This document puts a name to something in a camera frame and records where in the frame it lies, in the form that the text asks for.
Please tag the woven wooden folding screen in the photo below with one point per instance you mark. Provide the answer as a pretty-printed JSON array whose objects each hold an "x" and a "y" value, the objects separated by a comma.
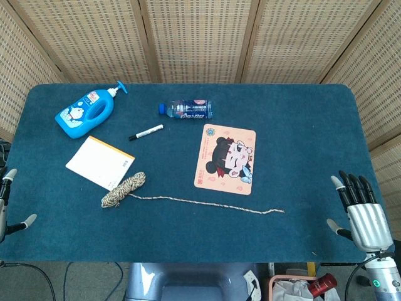
[{"x": 200, "y": 37}]

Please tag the blue felt table cover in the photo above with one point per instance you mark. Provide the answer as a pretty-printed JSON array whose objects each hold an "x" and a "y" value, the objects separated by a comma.
[{"x": 188, "y": 232}]

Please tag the clear bottle blue label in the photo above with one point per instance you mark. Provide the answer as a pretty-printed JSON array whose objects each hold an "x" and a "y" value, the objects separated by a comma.
[{"x": 191, "y": 109}]

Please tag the red drink can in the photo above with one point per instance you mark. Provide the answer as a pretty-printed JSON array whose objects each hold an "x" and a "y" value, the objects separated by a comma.
[{"x": 322, "y": 283}]

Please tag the white crumpled bin liner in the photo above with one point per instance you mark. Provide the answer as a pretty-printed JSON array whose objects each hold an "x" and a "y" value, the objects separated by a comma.
[{"x": 291, "y": 291}]

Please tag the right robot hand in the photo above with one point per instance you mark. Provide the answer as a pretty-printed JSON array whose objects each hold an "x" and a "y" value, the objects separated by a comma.
[{"x": 366, "y": 222}]

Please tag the white power strip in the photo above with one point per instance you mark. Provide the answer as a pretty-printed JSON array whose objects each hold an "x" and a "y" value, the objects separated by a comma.
[{"x": 250, "y": 277}]

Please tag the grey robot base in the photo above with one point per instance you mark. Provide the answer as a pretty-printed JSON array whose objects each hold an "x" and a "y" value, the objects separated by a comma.
[{"x": 188, "y": 282}]

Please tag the cartoon girl mouse pad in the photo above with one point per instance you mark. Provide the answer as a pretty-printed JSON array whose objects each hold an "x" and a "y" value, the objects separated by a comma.
[{"x": 225, "y": 156}]

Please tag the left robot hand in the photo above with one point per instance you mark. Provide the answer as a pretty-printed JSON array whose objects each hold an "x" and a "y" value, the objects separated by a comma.
[{"x": 2, "y": 216}]

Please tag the blue pump soap bottle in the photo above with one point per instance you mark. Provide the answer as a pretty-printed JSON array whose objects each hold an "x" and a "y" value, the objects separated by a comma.
[{"x": 84, "y": 116}]

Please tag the white notepad orange edge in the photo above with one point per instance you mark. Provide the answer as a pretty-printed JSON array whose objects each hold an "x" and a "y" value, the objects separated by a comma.
[{"x": 97, "y": 163}]

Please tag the black device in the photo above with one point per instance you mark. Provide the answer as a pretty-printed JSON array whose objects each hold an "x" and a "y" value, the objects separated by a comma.
[{"x": 3, "y": 153}]

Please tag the pink waste bin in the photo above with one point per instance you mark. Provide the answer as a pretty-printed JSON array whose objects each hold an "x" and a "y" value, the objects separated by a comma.
[{"x": 291, "y": 276}]

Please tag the black white marker pen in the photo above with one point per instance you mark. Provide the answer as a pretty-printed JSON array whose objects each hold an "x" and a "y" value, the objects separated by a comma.
[{"x": 145, "y": 133}]

